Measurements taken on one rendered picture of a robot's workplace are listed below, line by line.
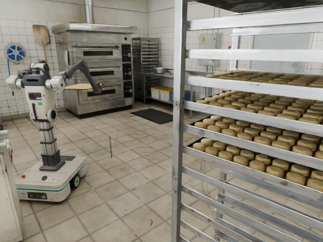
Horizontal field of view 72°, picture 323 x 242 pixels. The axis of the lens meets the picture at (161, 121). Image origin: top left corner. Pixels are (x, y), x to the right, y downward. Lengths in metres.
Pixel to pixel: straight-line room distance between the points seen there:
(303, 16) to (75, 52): 4.73
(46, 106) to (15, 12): 3.74
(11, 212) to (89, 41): 3.93
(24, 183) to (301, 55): 2.52
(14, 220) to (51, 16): 4.82
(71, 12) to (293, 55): 5.89
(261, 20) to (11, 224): 2.05
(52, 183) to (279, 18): 2.32
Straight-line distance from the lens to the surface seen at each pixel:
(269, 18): 0.69
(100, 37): 5.38
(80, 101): 5.23
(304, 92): 0.67
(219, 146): 0.91
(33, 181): 2.64
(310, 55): 0.67
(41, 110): 2.51
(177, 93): 0.80
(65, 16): 6.22
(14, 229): 2.19
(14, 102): 6.00
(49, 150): 2.68
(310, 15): 0.67
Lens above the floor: 1.52
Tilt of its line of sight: 18 degrees down
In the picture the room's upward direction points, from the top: straight up
